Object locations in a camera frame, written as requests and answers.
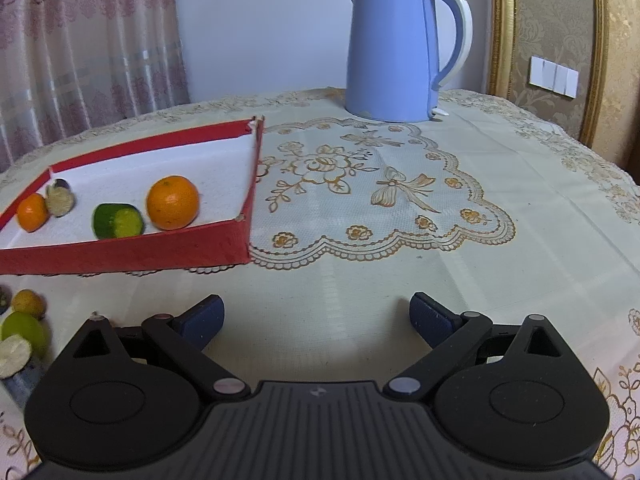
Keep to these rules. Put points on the cream floral tablecloth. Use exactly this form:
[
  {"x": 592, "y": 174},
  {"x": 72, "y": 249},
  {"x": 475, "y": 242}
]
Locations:
[{"x": 350, "y": 260}]

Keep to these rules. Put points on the short green cucumber piece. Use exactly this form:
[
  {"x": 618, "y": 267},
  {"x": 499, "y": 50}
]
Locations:
[{"x": 3, "y": 299}]

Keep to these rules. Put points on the large orange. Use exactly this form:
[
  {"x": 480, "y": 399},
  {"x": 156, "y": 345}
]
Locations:
[{"x": 172, "y": 202}]

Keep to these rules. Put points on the pink patterned curtain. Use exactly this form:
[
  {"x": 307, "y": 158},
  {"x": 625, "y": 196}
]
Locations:
[{"x": 75, "y": 35}]

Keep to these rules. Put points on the small orange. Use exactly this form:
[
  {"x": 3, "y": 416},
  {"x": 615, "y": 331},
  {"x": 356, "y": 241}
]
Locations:
[{"x": 32, "y": 214}]

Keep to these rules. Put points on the light blue electric kettle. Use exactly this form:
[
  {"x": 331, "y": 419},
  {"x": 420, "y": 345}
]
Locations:
[{"x": 385, "y": 50}]

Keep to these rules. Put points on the round green fruit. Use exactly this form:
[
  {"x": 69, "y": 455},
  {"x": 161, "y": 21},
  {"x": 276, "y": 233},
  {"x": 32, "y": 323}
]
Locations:
[{"x": 22, "y": 329}]

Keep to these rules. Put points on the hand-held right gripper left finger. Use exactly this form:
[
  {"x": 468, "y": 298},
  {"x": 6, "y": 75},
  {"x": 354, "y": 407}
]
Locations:
[{"x": 202, "y": 322}]

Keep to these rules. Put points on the red shallow cardboard box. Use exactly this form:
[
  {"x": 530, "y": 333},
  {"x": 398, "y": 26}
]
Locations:
[{"x": 150, "y": 255}]

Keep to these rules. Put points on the dark eggplant piece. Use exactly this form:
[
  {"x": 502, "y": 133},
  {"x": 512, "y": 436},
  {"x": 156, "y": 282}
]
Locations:
[{"x": 60, "y": 200}]

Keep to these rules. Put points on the cut eggplant chunk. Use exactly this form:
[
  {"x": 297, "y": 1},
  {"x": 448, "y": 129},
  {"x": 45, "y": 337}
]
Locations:
[{"x": 12, "y": 357}]

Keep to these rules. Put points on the yellowish brown longan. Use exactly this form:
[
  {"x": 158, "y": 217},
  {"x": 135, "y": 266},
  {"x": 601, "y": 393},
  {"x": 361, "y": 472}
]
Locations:
[{"x": 27, "y": 302}]

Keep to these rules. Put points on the gold wall frame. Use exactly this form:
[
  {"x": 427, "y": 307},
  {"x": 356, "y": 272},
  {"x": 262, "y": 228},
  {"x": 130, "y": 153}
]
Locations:
[{"x": 502, "y": 35}]

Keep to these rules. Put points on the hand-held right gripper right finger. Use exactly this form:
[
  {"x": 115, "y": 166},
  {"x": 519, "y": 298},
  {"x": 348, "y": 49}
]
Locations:
[{"x": 430, "y": 320}]

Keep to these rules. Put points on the white wall switch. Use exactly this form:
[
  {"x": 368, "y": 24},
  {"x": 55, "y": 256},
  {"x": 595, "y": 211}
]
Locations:
[{"x": 552, "y": 76}]

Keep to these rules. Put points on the long green cucumber piece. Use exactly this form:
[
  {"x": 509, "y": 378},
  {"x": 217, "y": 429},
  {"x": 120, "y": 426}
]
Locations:
[{"x": 107, "y": 220}]

